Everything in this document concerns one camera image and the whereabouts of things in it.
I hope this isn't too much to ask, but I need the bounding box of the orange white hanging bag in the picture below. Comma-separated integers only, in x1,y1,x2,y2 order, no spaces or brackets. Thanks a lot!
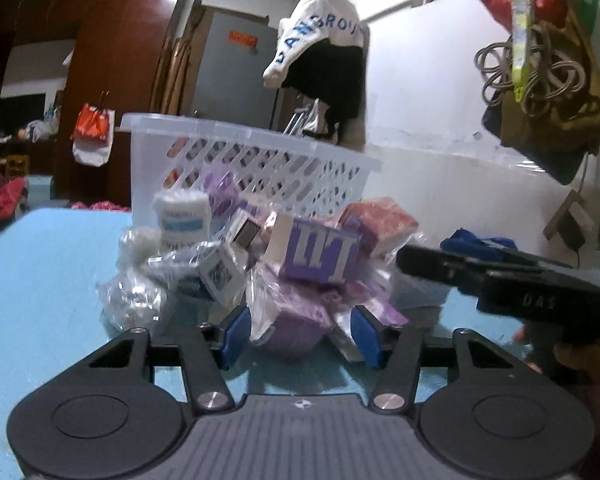
71,91,114,168

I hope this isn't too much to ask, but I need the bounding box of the white cap with blue letters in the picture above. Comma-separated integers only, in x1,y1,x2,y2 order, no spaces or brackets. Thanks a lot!
263,0,365,89

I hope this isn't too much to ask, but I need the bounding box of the blue cloth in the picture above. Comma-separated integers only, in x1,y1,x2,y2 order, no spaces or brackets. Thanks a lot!
440,229,517,262

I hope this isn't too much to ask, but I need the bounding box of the dark red wooden wardrobe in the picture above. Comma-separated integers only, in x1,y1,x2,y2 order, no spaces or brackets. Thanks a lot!
0,0,186,206

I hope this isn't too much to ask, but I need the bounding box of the grey metal door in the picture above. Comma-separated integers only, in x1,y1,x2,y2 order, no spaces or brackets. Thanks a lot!
175,0,277,129

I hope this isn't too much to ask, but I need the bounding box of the clear bagged white packet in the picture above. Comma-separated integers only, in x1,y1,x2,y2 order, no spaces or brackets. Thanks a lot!
96,226,173,336

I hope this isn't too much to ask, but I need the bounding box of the white gauze roll packet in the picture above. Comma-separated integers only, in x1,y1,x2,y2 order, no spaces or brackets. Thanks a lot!
154,188,212,252

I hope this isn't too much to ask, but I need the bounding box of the white box with QR code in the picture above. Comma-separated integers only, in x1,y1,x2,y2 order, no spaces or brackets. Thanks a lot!
197,242,246,309

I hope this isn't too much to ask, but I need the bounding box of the coiled grey cable bundle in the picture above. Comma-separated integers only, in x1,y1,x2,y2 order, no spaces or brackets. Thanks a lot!
473,24,589,116

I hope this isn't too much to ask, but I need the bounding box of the white perforated plastic basket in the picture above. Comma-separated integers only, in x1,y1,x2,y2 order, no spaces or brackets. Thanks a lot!
121,113,381,226

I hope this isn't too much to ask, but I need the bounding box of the yellow green hanging strap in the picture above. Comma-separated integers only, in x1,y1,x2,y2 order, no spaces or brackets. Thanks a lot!
509,0,537,104

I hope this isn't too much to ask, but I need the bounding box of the pink red packet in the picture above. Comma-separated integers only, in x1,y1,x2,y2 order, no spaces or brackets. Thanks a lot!
338,197,419,258

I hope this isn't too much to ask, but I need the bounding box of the purple and white box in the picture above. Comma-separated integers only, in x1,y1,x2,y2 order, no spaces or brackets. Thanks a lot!
263,214,361,285

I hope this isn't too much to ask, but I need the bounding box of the brown hanging bag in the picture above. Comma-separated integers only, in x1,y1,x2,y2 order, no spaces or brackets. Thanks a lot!
474,11,600,185

